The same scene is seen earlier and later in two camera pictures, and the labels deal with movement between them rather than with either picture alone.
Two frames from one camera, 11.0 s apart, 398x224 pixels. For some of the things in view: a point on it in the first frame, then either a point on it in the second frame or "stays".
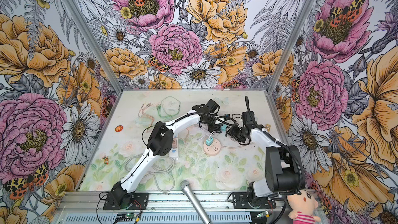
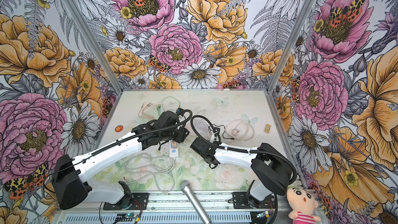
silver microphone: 185,185 stays
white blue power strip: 174,152 stays
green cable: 160,105 stays
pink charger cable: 147,106 stays
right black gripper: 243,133 to 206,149
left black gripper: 214,128 to 181,134
